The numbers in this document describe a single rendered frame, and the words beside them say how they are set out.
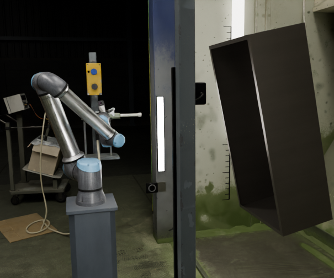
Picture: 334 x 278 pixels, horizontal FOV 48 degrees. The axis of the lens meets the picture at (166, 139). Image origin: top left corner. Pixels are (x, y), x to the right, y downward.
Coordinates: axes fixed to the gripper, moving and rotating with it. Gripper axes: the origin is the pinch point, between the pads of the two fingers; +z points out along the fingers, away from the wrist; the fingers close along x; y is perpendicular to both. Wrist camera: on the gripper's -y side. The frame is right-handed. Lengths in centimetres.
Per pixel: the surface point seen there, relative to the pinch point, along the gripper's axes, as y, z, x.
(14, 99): -5, 163, -119
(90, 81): -20.1, 26.5, -9.0
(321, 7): -38, 38, 194
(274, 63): -19, -79, 107
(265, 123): 12, -84, 96
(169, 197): 88, 9, 34
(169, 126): 28, 17, 46
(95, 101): -3.1, 30.6, -9.7
